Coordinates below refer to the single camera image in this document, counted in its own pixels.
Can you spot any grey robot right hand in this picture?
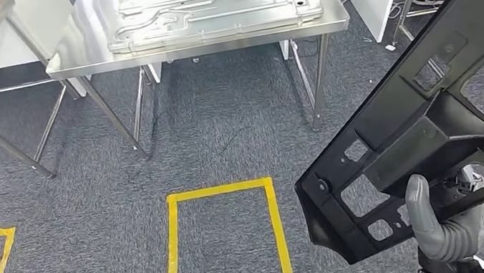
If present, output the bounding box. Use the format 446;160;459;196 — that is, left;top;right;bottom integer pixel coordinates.
400;161;484;270

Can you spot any black plastic bracket part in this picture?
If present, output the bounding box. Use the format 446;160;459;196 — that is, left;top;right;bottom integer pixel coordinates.
266;0;484;272

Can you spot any stainless steel workbench table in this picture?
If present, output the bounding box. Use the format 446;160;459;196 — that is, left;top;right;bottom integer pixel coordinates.
34;0;367;174

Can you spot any machined aluminium plate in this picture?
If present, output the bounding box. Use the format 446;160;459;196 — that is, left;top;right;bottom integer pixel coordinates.
100;0;326;58

